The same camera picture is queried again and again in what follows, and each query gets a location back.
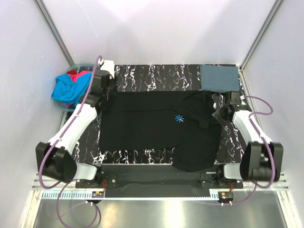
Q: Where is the black t shirt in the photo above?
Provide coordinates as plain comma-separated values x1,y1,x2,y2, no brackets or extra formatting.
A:
99,90,222,172

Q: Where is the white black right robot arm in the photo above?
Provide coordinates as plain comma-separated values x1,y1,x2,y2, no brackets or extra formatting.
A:
214,91,284,189

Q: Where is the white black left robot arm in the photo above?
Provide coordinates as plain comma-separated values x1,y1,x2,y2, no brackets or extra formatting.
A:
36,56,117,189

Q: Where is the folded grey-blue t shirt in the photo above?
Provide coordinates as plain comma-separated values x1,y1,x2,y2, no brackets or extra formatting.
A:
200,65,239,93

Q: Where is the pink t shirt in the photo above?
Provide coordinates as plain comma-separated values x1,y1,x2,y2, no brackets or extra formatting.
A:
67,69,92,105

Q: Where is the bright blue t shirt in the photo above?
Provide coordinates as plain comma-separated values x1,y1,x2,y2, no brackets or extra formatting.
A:
51,71,92,106

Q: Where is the teal plastic laundry basket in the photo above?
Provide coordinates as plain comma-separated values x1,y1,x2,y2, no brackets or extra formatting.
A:
53,64,94,112

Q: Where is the aluminium frame post left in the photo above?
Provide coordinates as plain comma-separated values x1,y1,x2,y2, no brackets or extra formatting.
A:
34,0,75,66

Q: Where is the aluminium frame post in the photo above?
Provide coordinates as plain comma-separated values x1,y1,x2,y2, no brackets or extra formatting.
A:
239,0,285,71
34,0,75,66

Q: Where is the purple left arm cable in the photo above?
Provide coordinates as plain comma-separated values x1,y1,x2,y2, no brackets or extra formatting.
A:
38,55,103,226

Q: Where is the aluminium frame post right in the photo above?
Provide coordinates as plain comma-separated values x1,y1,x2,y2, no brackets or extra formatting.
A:
239,0,285,71

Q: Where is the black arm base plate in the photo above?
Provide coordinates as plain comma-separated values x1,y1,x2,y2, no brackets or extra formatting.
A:
76,164,243,195

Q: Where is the aluminium front rail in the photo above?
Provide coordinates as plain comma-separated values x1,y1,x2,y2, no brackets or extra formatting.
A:
32,173,79,190

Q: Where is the white slotted cable duct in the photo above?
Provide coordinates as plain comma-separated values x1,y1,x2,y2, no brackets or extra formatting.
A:
42,189,219,201

